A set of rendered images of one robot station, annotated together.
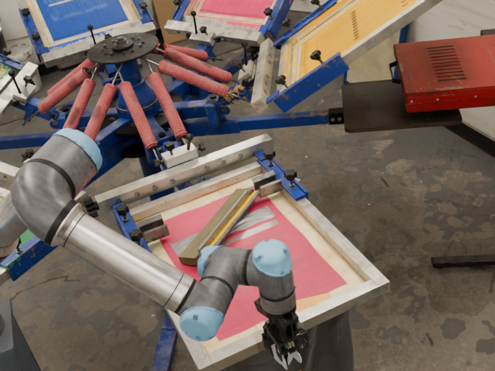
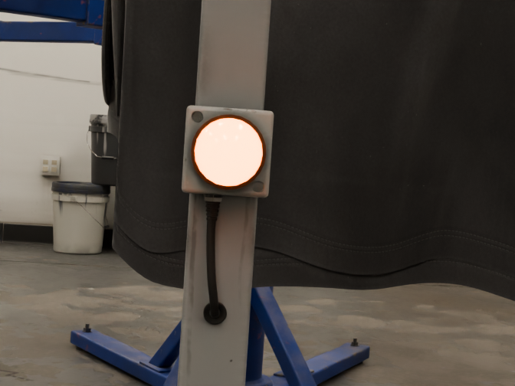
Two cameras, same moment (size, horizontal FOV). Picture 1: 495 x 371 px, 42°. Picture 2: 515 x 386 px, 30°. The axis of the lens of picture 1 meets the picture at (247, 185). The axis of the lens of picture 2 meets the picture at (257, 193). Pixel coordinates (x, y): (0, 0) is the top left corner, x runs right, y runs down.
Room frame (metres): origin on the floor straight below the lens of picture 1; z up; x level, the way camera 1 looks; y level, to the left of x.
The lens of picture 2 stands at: (0.44, -0.19, 0.66)
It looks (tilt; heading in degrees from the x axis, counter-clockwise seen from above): 3 degrees down; 15
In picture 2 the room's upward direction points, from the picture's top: 4 degrees clockwise
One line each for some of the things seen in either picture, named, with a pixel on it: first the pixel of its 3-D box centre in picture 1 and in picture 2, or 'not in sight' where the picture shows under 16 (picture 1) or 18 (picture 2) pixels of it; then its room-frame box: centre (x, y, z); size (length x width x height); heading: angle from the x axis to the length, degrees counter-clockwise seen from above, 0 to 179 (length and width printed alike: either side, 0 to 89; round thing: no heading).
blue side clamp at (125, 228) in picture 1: (134, 239); not in sight; (1.70, 0.40, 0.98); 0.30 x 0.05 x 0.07; 19
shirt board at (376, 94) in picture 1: (294, 117); not in sight; (2.44, -0.25, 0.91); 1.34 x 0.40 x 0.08; 79
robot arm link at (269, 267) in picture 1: (272, 269); not in sight; (0.98, -0.02, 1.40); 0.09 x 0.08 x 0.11; 67
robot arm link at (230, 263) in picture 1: (225, 270); not in sight; (1.00, 0.08, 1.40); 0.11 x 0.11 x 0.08; 67
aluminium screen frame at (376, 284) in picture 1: (239, 248); not in sight; (1.57, 0.06, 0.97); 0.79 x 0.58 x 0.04; 19
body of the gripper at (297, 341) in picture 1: (283, 325); not in sight; (0.97, -0.03, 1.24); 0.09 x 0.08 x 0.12; 19
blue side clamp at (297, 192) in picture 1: (281, 181); not in sight; (1.89, -0.12, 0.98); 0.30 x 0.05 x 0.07; 19
